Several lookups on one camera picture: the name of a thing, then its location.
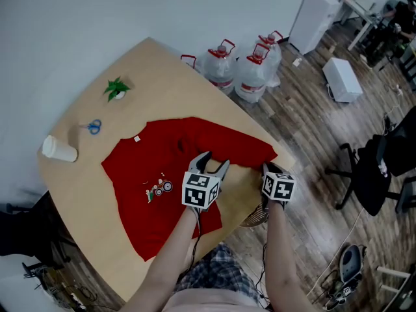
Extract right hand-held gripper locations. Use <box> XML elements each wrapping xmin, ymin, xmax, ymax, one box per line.
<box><xmin>261</xmin><ymin>162</ymin><xmax>298</xmax><ymax>211</ymax></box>

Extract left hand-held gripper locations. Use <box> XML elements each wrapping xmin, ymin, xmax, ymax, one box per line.
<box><xmin>181</xmin><ymin>151</ymin><xmax>231</xmax><ymax>213</ymax></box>

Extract red long-sleeved top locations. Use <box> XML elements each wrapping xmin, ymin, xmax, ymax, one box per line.
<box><xmin>101</xmin><ymin>116</ymin><xmax>279</xmax><ymax>263</ymax></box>

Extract person's right forearm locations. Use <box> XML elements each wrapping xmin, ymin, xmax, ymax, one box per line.
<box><xmin>265</xmin><ymin>202</ymin><xmax>321</xmax><ymax>312</ymax></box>

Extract person's left forearm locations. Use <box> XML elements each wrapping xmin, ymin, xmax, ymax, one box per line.
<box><xmin>117</xmin><ymin>205</ymin><xmax>204</xmax><ymax>312</ymax></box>

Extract black office chair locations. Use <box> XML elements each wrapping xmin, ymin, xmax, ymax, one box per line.
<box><xmin>324</xmin><ymin>134</ymin><xmax>393</xmax><ymax>217</ymax></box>
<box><xmin>385</xmin><ymin>105</ymin><xmax>416</xmax><ymax>215</ymax></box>

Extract person's plaid trousers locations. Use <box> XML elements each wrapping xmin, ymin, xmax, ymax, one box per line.
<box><xmin>174</xmin><ymin>242</ymin><xmax>261</xmax><ymax>305</ymax></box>

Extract white box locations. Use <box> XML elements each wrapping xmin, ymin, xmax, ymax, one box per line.
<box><xmin>322</xmin><ymin>57</ymin><xmax>364</xmax><ymax>103</ymax></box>

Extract grey rounded appliance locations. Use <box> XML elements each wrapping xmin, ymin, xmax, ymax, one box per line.
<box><xmin>339</xmin><ymin>243</ymin><xmax>368</xmax><ymax>284</ymax></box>

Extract small green potted plant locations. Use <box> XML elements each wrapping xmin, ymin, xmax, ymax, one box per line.
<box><xmin>103</xmin><ymin>75</ymin><xmax>132</xmax><ymax>103</ymax></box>

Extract person's pink shirt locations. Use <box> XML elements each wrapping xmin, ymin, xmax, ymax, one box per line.
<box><xmin>161</xmin><ymin>287</ymin><xmax>271</xmax><ymax>312</ymax></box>

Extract white paper cup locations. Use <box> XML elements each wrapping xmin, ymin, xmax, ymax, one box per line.
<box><xmin>41</xmin><ymin>135</ymin><xmax>79</xmax><ymax>163</ymax></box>

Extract tall white cabinet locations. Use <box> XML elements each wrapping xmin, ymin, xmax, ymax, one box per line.
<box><xmin>287</xmin><ymin>0</ymin><xmax>345</xmax><ymax>56</ymax></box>

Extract white desk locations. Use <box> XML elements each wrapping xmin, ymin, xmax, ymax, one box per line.
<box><xmin>337</xmin><ymin>0</ymin><xmax>382</xmax><ymax>52</ymax></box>

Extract black chair with armrest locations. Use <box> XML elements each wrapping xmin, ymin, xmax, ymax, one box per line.
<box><xmin>0</xmin><ymin>189</ymin><xmax>79</xmax><ymax>272</ymax></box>

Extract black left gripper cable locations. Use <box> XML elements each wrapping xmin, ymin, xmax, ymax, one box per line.
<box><xmin>177</xmin><ymin>206</ymin><xmax>203</xmax><ymax>284</ymax></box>

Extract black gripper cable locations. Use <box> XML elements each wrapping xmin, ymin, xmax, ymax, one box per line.
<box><xmin>255</xmin><ymin>242</ymin><xmax>270</xmax><ymax>308</ymax></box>
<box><xmin>177</xmin><ymin>206</ymin><xmax>203</xmax><ymax>284</ymax></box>

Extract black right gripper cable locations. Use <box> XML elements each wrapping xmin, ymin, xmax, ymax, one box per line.
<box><xmin>255</xmin><ymin>242</ymin><xmax>270</xmax><ymax>308</ymax></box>

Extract white floor cable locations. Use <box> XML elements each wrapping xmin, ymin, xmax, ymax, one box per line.
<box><xmin>304</xmin><ymin>207</ymin><xmax>365</xmax><ymax>298</ymax></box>

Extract blue-handled scissors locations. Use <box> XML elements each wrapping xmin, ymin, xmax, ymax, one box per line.
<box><xmin>79</xmin><ymin>118</ymin><xmax>103</xmax><ymax>136</ymax></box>

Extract white metal frame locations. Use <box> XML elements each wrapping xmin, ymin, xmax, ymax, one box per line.
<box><xmin>376</xmin><ymin>265</ymin><xmax>413</xmax><ymax>294</ymax></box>

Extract tangle of black cables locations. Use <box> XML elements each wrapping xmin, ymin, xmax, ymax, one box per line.
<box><xmin>21</xmin><ymin>261</ymin><xmax>100</xmax><ymax>312</ymax></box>

